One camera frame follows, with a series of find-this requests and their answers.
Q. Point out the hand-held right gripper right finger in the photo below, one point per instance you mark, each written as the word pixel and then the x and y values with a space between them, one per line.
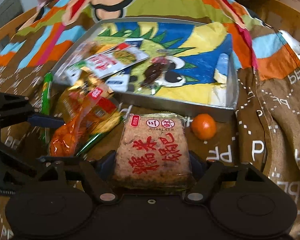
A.
pixel 197 163

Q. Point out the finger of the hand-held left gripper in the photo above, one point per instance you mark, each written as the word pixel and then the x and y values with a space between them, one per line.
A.
pixel 20 161
pixel 45 120

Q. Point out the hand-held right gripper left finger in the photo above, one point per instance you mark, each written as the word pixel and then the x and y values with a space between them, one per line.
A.
pixel 105 163

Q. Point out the clear orange snack packet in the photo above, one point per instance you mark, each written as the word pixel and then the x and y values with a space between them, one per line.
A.
pixel 65 137

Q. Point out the green sausage stick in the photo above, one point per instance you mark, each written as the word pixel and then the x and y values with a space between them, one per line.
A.
pixel 46 92

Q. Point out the tangerine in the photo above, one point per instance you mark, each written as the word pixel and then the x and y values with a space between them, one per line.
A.
pixel 203 126

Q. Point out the yellow green cracker packet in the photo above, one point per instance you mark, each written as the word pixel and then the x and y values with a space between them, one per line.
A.
pixel 110 123

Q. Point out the rice cracker packet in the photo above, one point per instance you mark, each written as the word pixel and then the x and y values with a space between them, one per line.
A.
pixel 152 152

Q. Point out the gold foil snack packet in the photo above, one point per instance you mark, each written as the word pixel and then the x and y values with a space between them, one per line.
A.
pixel 90 97

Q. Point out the white red snack packet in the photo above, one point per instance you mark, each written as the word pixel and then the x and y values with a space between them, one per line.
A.
pixel 72 76

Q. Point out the clear nut bar packet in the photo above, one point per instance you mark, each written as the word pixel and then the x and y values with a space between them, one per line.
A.
pixel 80 52

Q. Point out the blue white long packet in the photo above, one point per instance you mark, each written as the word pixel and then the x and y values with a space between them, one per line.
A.
pixel 118 81

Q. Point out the white green pea packet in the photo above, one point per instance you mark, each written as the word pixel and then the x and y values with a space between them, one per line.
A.
pixel 115 60

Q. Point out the dark dried fruit packet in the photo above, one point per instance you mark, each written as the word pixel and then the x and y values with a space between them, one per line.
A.
pixel 155 71

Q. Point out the grey tray with dinosaur drawing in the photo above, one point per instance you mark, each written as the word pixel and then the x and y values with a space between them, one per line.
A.
pixel 202 55

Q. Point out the printed blanket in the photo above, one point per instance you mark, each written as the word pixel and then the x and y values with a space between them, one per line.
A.
pixel 265 120

